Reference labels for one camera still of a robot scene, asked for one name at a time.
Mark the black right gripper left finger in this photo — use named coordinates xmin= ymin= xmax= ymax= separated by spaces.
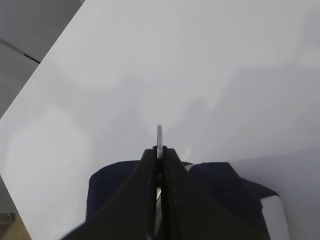
xmin=64 ymin=149 xmax=157 ymax=240

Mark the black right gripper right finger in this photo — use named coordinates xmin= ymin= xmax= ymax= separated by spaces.
xmin=162 ymin=147 xmax=273 ymax=240

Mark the navy blue lunch bag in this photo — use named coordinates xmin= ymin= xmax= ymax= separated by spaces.
xmin=86 ymin=124 xmax=291 ymax=240

